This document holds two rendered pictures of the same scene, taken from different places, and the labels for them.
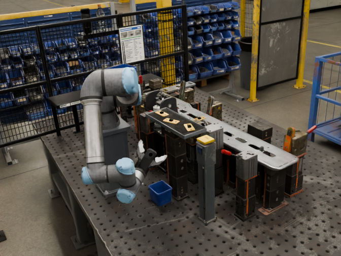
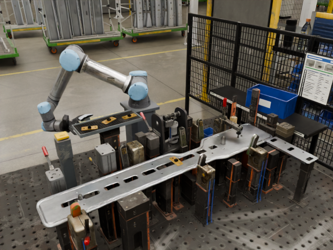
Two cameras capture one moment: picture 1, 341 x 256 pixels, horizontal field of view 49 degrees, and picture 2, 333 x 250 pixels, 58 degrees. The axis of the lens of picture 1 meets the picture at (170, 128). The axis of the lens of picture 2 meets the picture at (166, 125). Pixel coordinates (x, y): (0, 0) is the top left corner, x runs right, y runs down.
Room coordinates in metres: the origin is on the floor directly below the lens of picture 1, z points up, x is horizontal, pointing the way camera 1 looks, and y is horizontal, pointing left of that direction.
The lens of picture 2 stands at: (2.08, -1.53, 1.93)
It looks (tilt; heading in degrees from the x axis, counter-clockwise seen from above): 28 degrees down; 88
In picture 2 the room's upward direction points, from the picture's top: straight up
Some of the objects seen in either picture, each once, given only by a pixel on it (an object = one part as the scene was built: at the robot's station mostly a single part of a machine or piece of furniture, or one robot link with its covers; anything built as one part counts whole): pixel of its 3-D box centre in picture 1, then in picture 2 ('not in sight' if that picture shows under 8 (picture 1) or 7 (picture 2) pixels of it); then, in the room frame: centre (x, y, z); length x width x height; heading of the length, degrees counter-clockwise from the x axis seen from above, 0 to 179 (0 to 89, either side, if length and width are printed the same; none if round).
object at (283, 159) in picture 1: (202, 120); (173, 163); (2.16, -0.20, 1.00); 1.38 x 0.22 x 0.02; 32
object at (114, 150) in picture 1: (110, 155); (140, 130); (1.95, 0.36, 0.90); 0.21 x 0.21 x 0.40; 28
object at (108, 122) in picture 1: (105, 116); (138, 97); (1.95, 0.36, 1.15); 0.15 x 0.15 x 0.10
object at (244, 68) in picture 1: (254, 63); not in sight; (5.60, -1.33, 0.36); 0.50 x 0.50 x 0.73
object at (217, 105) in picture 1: (214, 127); (204, 193); (2.31, -0.30, 0.87); 0.12 x 0.09 x 0.35; 122
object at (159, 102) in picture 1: (163, 131); (169, 148); (2.14, 0.04, 0.94); 0.18 x 0.13 x 0.49; 32
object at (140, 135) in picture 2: not in sight; (141, 163); (1.97, -0.05, 0.90); 0.05 x 0.05 x 0.40; 32
